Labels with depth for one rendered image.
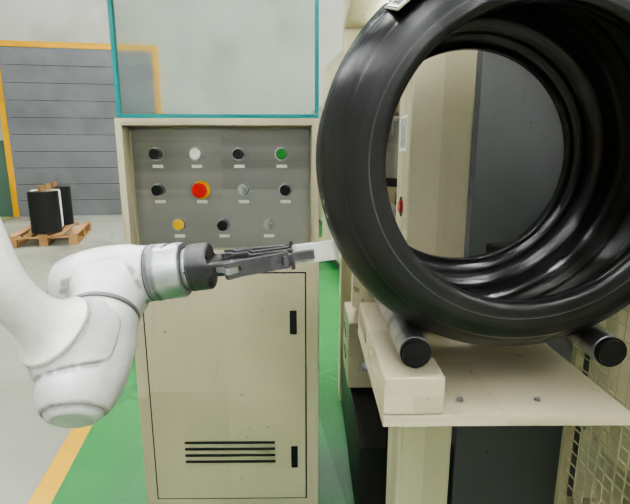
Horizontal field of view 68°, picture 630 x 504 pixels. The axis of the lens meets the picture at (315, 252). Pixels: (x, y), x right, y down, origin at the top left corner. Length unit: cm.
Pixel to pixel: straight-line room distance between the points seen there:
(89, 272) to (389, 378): 46
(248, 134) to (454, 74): 60
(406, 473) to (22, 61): 978
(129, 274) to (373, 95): 43
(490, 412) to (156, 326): 99
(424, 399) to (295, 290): 72
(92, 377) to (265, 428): 96
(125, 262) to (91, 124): 917
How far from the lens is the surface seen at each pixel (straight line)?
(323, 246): 73
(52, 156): 1011
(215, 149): 138
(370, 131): 62
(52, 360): 66
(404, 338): 70
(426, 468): 126
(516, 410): 79
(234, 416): 154
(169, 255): 74
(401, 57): 63
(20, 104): 1029
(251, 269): 70
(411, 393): 72
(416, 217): 102
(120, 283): 74
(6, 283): 64
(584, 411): 83
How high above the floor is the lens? 118
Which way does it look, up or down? 12 degrees down
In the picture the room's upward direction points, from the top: straight up
